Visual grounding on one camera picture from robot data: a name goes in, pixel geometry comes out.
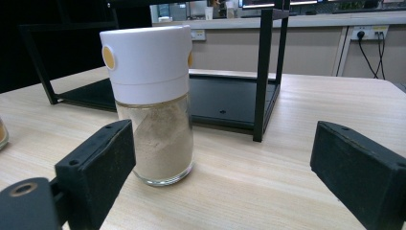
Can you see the computer monitor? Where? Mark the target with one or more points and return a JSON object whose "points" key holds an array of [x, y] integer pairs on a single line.
{"points": [[255, 4]]}

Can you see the white wall socket with plugs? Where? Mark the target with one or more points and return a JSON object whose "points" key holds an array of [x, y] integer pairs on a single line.
{"points": [[370, 32]]}

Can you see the glass jar orange contents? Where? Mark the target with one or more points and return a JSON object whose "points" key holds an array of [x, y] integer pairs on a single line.
{"points": [[2, 135]]}

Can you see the black metal shelf rack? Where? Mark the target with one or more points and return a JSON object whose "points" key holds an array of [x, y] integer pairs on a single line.
{"points": [[223, 96]]}

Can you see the white cup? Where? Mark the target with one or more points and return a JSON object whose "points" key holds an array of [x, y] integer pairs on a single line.
{"points": [[209, 13]]}

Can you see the black curtain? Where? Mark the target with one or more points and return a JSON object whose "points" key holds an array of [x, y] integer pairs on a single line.
{"points": [[63, 12]]}

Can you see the white wall socket yellow label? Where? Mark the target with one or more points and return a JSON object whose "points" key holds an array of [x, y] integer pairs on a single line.
{"points": [[198, 34]]}

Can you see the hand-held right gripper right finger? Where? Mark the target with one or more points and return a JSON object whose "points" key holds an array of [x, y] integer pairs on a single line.
{"points": [[360, 172]]}

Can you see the glass seasoning jar white lid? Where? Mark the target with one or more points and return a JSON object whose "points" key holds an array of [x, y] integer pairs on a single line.
{"points": [[150, 64]]}

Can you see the grey counter ledge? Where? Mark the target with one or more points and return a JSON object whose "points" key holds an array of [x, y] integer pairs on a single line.
{"points": [[335, 19]]}

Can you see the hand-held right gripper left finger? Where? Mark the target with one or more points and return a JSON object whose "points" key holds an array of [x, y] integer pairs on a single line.
{"points": [[95, 166]]}

